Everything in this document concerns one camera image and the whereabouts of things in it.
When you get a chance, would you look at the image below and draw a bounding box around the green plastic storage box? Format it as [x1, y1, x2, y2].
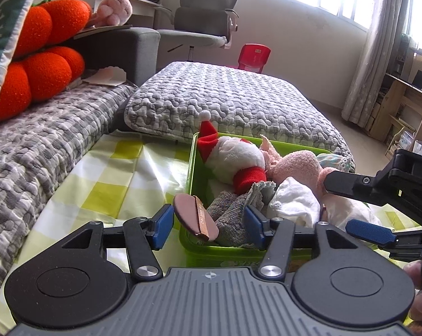
[178, 131, 335, 269]

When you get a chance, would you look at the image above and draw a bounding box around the person right hand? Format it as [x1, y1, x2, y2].
[403, 260, 422, 322]

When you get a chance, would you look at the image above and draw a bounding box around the red plastic stool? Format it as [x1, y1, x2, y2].
[233, 43, 271, 74]

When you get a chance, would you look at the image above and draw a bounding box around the grey sofa with quilted cover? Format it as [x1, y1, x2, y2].
[0, 27, 161, 288]

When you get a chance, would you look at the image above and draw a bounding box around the grey office chair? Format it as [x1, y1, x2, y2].
[158, 0, 239, 62]

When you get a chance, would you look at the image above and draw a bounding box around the grey quilted ottoman cushion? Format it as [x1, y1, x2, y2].
[121, 62, 355, 172]

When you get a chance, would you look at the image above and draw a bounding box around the wooden desk with shelves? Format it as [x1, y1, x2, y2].
[365, 34, 422, 158]

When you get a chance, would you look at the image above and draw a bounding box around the orange carrot plush pillow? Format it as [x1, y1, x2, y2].
[0, 0, 92, 122]

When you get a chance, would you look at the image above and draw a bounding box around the grey patterned curtain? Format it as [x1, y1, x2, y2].
[341, 0, 408, 127]

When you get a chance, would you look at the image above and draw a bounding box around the white red santa plush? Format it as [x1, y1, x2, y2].
[197, 110, 266, 195]

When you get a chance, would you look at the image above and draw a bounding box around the white paper scrap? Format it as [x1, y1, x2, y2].
[83, 66, 127, 87]

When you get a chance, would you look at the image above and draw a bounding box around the pink plush toy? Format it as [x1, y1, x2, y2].
[86, 0, 133, 27]

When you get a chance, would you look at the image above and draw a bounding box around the yellow white checkered tablecloth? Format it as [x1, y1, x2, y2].
[0, 129, 198, 335]

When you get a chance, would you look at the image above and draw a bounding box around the beige bunny plush doll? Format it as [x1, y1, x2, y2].
[316, 153, 355, 173]

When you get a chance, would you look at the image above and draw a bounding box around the white printed paper bag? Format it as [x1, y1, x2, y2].
[398, 130, 422, 155]

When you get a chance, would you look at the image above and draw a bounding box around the white cloth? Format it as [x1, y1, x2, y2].
[323, 194, 382, 231]
[266, 177, 321, 228]

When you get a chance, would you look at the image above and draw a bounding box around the grey green towel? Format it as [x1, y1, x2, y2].
[206, 181, 277, 247]

